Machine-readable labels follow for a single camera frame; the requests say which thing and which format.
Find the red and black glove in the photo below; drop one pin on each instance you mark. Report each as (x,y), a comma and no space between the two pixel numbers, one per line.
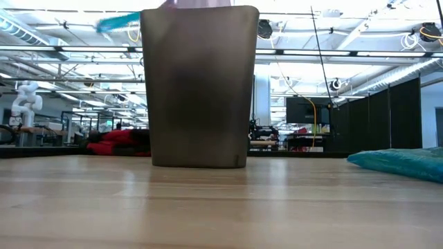
(117,138)

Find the teal plastic trash bag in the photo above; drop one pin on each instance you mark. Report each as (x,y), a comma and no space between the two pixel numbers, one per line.
(398,162)

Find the black monitor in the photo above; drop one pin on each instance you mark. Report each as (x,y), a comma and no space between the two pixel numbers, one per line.
(304,110)

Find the white pillar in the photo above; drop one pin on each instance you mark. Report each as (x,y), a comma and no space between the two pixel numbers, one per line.
(263,100)

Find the black partition panels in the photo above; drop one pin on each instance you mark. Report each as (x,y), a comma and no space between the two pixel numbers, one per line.
(377,121)

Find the wooden background table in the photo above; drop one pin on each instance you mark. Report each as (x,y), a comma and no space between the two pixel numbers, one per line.
(263,142)

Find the black background robot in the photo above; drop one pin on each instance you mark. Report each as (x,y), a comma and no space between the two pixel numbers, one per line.
(263,131)

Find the grey plastic trash bin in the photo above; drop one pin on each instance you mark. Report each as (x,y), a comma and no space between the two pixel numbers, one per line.
(199,86)

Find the wooden workbench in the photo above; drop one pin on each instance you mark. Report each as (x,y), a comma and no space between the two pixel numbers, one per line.
(41,130)

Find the pink blue-rimmed trash bag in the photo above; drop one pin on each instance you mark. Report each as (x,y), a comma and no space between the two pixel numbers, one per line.
(117,21)

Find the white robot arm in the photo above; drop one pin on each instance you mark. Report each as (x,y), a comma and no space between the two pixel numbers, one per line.
(26,100)

